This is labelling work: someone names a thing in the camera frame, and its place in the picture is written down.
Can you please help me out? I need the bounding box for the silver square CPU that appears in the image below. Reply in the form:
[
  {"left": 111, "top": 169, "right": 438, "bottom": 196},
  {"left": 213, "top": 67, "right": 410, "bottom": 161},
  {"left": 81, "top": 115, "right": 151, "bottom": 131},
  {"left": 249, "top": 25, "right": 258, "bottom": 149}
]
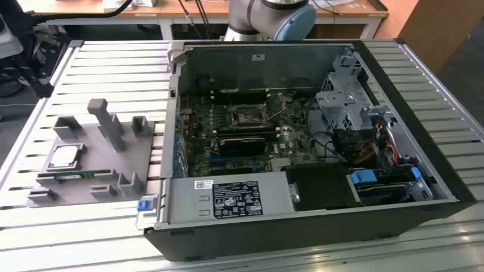
[{"left": 50, "top": 143, "right": 87, "bottom": 168}]

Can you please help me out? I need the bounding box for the black RAM slot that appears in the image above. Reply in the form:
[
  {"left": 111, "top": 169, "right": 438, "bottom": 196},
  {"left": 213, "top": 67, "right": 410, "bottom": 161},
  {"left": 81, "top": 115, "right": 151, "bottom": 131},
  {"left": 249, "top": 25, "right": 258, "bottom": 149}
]
[
  {"left": 210, "top": 88, "right": 270, "bottom": 97},
  {"left": 217, "top": 127, "right": 278, "bottom": 135},
  {"left": 211, "top": 95, "right": 270, "bottom": 104},
  {"left": 218, "top": 132, "right": 279, "bottom": 140}
]

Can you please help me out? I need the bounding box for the CPU socket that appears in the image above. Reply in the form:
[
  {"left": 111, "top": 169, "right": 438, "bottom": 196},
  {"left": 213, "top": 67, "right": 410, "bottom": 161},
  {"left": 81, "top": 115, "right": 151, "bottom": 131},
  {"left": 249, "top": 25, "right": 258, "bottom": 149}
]
[{"left": 230, "top": 105, "right": 273, "bottom": 128}]

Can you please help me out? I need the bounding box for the grey parts rack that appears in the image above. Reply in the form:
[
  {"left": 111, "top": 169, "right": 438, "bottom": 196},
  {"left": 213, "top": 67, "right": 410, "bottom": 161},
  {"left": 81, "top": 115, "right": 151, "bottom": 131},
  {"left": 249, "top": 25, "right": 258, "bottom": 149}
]
[{"left": 25, "top": 98, "right": 157, "bottom": 210}]

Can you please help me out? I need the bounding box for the green RAM stick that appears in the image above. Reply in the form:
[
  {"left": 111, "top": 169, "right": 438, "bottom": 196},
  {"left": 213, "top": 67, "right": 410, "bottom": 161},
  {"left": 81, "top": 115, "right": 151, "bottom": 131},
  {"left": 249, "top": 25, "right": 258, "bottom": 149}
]
[{"left": 38, "top": 169, "right": 114, "bottom": 180}]

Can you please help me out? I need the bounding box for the black graphics card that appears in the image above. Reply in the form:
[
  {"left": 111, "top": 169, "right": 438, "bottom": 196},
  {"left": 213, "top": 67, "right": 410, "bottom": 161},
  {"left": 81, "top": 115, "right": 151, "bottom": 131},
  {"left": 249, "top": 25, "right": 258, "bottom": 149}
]
[{"left": 218, "top": 137, "right": 269, "bottom": 159}]

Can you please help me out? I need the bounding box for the grey power supply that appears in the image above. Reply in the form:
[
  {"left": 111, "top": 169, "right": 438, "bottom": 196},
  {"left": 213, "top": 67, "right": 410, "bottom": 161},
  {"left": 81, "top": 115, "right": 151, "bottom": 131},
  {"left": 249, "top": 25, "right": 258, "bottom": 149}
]
[{"left": 167, "top": 172, "right": 297, "bottom": 225}]

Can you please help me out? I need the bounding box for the metal socket cover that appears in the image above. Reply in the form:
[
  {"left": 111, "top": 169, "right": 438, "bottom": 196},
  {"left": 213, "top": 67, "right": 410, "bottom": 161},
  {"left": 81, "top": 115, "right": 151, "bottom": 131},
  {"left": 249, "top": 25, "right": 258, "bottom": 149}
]
[{"left": 265, "top": 92, "right": 291, "bottom": 120}]

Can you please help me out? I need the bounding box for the thin metal locking lever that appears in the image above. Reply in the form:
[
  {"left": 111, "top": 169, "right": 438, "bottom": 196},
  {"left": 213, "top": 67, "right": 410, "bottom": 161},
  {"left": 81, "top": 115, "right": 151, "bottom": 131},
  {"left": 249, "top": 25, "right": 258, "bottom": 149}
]
[{"left": 269, "top": 106, "right": 291, "bottom": 121}]

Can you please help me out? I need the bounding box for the black rating label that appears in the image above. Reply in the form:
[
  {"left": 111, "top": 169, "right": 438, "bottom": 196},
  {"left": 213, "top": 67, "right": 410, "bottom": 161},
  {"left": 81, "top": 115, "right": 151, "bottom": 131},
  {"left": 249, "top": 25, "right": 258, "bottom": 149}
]
[{"left": 213, "top": 180, "right": 263, "bottom": 219}]

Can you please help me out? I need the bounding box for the green motherboard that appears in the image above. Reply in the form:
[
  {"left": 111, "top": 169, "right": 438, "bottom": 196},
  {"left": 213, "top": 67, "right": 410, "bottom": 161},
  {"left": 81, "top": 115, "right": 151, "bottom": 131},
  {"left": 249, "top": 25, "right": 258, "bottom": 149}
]
[{"left": 174, "top": 90, "right": 330, "bottom": 178}]

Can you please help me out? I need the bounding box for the silver chipset heatsink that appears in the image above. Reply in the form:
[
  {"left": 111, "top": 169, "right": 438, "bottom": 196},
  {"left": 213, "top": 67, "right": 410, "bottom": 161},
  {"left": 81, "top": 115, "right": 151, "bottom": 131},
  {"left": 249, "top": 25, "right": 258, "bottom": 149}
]
[{"left": 270, "top": 158, "right": 291, "bottom": 172}]

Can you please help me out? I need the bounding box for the white paper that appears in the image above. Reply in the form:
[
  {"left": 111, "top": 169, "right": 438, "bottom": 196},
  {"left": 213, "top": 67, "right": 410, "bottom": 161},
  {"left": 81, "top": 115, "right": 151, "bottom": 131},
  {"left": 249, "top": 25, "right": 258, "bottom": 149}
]
[{"left": 314, "top": 0, "right": 357, "bottom": 9}]

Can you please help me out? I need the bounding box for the silver drive cage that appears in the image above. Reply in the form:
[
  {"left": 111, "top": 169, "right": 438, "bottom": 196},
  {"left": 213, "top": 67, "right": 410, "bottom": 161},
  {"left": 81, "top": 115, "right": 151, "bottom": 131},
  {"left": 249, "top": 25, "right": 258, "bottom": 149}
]
[{"left": 317, "top": 53, "right": 382, "bottom": 133}]

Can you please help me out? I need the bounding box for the black open PC case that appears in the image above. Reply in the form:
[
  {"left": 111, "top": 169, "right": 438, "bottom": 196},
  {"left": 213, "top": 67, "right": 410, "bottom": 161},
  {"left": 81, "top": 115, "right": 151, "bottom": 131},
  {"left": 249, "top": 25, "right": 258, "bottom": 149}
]
[{"left": 143, "top": 39, "right": 478, "bottom": 263}]

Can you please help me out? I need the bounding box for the blue disk carrier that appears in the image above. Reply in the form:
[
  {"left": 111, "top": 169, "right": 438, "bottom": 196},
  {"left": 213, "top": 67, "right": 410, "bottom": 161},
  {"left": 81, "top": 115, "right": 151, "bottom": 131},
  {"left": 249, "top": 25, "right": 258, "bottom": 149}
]
[{"left": 350, "top": 168, "right": 379, "bottom": 186}]

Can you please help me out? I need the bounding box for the brown wooden cabinet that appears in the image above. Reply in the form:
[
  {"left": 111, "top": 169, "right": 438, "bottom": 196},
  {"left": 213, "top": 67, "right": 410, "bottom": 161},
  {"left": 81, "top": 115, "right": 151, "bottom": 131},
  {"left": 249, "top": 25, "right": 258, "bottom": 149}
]
[{"left": 374, "top": 0, "right": 484, "bottom": 74}]

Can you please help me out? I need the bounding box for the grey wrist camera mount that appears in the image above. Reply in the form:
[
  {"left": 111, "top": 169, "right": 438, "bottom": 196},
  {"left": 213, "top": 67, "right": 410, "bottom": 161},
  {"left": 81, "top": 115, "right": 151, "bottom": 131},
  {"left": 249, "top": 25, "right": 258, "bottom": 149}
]
[{"left": 0, "top": 13, "right": 25, "bottom": 60}]

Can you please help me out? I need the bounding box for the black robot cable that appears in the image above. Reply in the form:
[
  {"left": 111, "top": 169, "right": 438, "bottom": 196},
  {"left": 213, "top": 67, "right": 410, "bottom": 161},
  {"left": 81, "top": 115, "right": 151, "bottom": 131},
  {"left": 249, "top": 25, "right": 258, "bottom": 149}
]
[{"left": 0, "top": 0, "right": 137, "bottom": 23}]

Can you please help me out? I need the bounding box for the black cable bundle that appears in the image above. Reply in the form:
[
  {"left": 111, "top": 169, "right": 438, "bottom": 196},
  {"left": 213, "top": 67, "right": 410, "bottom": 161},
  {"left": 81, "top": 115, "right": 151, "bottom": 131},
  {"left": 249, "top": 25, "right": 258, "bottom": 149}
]
[{"left": 309, "top": 129, "right": 363, "bottom": 167}]

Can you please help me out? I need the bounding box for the yellow red wire bundle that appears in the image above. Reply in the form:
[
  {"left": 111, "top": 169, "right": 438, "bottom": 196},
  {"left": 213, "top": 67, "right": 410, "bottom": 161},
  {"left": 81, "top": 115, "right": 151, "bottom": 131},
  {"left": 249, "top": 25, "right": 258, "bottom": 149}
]
[{"left": 355, "top": 124, "right": 402, "bottom": 172}]

